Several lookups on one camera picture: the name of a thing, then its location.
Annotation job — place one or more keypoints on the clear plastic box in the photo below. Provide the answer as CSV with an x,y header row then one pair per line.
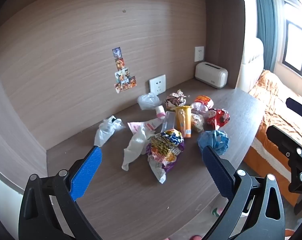
x,y
168,122

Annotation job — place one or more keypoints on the small white wall socket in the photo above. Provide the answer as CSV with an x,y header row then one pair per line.
x,y
199,53

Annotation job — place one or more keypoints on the red crumpled wrapper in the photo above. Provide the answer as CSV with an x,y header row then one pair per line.
x,y
217,118

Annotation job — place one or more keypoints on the black framed window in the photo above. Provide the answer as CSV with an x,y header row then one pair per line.
x,y
294,45

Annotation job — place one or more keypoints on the small white tissue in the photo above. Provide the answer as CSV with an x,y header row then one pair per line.
x,y
107,131

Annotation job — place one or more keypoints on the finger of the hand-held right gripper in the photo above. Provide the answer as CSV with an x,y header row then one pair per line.
x,y
283,137
298,108

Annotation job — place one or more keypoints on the brown white crumpled wrapper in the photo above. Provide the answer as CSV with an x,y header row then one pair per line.
x,y
176,98

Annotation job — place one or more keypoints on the blue plastic bag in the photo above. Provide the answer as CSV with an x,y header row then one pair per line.
x,y
213,141

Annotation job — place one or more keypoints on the pink white small tube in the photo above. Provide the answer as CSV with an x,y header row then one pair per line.
x,y
160,111

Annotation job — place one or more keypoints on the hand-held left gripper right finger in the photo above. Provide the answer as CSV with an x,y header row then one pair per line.
x,y
217,171

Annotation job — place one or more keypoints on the orange red snack wrapper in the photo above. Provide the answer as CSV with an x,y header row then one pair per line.
x,y
204,100

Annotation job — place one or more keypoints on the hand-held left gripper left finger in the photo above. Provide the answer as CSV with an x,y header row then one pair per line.
x,y
87,170

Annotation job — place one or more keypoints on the cluster of picture stickers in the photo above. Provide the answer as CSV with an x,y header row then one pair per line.
x,y
123,72

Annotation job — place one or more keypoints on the orange drink cup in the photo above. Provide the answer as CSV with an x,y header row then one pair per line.
x,y
183,121

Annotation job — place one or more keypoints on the beige crumpled wrapper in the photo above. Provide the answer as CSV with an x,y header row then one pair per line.
x,y
197,122

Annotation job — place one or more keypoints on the clear crumpled plastic bag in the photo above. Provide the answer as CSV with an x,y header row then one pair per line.
x,y
148,101

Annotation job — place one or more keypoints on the cream ribbed toaster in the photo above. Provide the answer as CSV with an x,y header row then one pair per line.
x,y
210,75

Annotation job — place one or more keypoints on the orange bed blanket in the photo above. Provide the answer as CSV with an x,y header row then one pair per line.
x,y
273,115

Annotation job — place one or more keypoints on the clear plastic bottle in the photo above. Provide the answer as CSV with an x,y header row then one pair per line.
x,y
199,108

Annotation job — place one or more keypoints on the large white wall socket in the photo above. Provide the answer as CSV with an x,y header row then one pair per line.
x,y
157,84

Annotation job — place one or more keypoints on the purple yellow snack bag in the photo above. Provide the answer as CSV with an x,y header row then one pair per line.
x,y
166,151

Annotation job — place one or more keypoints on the cream padded headboard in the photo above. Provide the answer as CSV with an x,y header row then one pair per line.
x,y
252,65

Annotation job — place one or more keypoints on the grey green curtain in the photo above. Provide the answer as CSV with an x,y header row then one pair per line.
x,y
264,25

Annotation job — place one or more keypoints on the long white tissue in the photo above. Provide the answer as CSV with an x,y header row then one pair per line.
x,y
136,147

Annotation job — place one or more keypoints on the pink green slipper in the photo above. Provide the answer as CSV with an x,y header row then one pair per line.
x,y
216,210

